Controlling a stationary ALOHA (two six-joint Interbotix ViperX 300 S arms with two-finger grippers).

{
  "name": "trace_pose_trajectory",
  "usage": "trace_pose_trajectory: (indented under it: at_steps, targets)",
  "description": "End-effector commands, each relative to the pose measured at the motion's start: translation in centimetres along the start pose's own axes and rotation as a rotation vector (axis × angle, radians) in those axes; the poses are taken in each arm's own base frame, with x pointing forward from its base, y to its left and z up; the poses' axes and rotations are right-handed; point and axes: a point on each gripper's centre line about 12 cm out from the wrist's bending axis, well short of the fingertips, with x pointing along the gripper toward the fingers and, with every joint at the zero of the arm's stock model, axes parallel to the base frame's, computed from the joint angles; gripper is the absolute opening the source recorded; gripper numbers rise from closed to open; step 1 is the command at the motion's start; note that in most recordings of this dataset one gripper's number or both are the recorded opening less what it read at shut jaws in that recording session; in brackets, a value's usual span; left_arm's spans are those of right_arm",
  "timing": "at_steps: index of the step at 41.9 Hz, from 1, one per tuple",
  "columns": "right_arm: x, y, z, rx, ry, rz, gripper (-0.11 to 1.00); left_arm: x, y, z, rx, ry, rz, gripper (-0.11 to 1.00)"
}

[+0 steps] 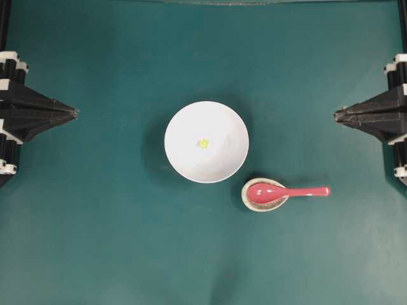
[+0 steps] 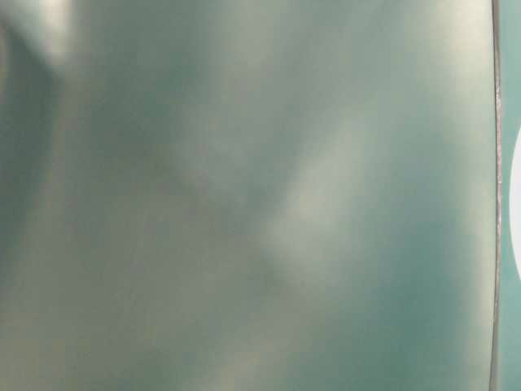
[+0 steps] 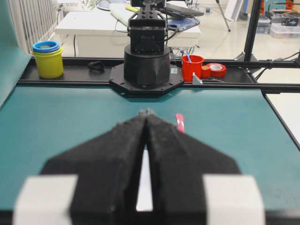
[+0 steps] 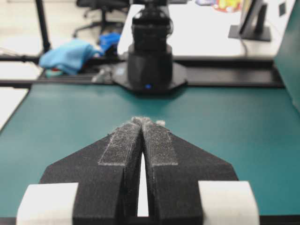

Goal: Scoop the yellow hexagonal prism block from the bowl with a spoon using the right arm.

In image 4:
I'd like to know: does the colourful sticker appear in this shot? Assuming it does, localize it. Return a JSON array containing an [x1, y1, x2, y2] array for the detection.
[[195, 0, 242, 13]]

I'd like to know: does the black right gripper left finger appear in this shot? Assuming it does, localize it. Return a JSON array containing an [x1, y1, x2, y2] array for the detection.
[[15, 116, 144, 225]]

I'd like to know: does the blue plastic object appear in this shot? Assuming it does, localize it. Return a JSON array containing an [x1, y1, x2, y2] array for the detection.
[[99, 32, 120, 52]]

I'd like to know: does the black office chair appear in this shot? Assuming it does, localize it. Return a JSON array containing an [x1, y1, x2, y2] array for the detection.
[[72, 0, 130, 38]]

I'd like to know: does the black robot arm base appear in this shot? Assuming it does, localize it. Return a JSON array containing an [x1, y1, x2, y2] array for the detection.
[[112, 0, 187, 94]]

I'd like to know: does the white desk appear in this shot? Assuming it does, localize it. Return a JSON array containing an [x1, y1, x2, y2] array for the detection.
[[116, 3, 296, 62]]

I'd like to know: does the green partition panel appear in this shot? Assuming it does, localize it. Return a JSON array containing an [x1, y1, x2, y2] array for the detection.
[[275, 0, 300, 110]]

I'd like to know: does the blue cloth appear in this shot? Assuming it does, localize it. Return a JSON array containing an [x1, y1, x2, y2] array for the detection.
[[39, 38, 104, 75]]

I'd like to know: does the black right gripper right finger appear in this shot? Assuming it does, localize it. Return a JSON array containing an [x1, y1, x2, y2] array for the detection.
[[140, 118, 260, 225]]

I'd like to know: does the black metal frame pole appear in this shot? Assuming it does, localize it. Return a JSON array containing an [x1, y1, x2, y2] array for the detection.
[[35, 0, 51, 53]]

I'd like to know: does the black aluminium rail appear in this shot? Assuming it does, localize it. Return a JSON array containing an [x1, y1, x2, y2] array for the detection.
[[0, 57, 284, 93]]

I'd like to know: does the black monitor stand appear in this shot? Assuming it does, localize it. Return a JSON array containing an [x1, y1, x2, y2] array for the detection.
[[228, 0, 271, 42]]

